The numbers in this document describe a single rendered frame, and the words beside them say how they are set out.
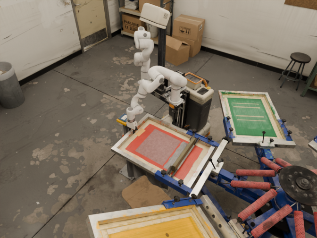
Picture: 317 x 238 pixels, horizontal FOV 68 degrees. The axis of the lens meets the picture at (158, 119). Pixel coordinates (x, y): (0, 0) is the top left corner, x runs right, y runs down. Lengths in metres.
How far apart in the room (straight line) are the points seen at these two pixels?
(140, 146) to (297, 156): 2.48
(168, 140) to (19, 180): 2.08
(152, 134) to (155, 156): 0.27
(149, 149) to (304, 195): 1.24
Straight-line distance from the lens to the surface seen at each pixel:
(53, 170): 3.47
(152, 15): 2.04
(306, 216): 2.10
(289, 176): 1.85
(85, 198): 3.12
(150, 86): 1.98
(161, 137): 2.29
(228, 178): 2.01
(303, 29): 5.30
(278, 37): 5.40
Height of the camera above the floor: 2.65
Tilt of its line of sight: 43 degrees down
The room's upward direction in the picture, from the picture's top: 2 degrees clockwise
